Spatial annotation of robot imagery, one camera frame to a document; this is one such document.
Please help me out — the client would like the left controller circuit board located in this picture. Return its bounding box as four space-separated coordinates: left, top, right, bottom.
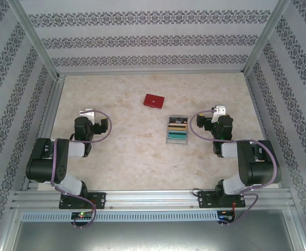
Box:
71 212 93 220

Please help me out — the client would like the grey metal sheet panel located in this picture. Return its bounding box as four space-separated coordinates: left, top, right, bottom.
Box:
11 221 304 251

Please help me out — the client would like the clear plastic tray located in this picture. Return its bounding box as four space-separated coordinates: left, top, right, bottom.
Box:
166 115 190 145

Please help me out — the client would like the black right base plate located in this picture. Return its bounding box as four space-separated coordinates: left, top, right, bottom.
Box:
197 190 247 209

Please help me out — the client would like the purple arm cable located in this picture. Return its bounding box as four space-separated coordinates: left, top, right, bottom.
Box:
190 109 278 228
50 109 114 230

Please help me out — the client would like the aluminium mounting rail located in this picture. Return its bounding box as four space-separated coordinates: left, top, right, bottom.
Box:
11 190 292 211

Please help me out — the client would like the right controller circuit board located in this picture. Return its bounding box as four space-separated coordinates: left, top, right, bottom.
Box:
218 212 236 223

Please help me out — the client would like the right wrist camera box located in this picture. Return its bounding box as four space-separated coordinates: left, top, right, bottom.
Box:
212 105 227 116

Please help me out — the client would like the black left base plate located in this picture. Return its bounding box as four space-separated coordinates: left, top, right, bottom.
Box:
58 192 107 210

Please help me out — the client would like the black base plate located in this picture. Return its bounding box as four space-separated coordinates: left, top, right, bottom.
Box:
58 192 107 210
197 190 247 209

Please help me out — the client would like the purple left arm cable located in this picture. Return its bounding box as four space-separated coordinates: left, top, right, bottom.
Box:
50 109 114 230

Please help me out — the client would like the teal card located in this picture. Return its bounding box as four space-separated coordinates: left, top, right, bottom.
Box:
168 130 188 139

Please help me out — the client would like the controller circuit board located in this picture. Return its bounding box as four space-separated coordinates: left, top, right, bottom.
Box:
218 212 236 223
71 212 93 220

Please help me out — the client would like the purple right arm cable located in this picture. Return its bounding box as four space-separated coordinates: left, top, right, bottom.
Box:
190 109 278 228

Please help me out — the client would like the aluminium frame cross beam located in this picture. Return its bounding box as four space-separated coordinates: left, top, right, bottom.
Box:
57 70 246 77

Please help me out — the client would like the aluminium frame post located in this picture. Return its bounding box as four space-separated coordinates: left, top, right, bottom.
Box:
0 206 22 251
288 193 306 251
243 0 292 75
8 0 60 81

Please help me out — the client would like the aluminium side rail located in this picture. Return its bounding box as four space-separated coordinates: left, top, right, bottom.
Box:
245 73 283 189
21 75 66 191

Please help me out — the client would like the red leather card holder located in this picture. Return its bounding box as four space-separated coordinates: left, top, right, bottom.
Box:
143 93 166 110

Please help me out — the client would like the grey slotted cable duct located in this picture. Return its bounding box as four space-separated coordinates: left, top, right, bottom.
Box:
21 211 219 222

